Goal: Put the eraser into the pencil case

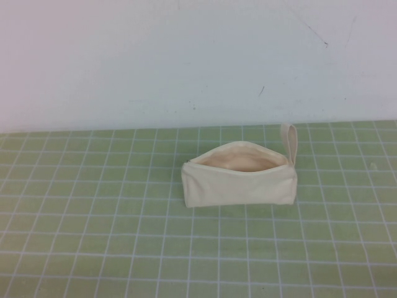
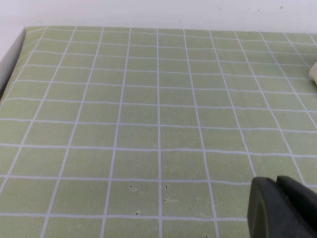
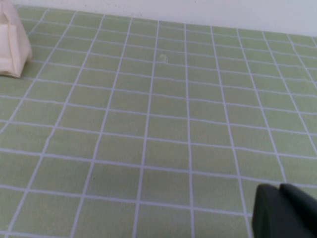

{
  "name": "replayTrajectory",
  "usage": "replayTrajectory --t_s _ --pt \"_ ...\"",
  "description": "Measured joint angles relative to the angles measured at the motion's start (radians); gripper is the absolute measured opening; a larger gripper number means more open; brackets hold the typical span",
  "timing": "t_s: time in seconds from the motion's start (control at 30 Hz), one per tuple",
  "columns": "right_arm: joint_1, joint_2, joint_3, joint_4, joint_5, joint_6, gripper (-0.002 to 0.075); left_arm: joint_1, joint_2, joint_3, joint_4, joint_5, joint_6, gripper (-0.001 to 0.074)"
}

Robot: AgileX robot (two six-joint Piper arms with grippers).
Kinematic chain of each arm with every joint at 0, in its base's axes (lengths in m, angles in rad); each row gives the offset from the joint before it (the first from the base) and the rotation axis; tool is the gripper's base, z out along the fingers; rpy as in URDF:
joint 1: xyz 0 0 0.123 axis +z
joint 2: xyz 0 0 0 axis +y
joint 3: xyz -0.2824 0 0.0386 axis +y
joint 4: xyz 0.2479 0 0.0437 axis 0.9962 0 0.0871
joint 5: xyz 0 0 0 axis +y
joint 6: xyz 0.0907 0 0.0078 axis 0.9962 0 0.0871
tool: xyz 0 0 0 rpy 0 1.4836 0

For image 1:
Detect cream canvas pencil case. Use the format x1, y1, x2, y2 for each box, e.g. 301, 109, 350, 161
181, 123, 300, 208

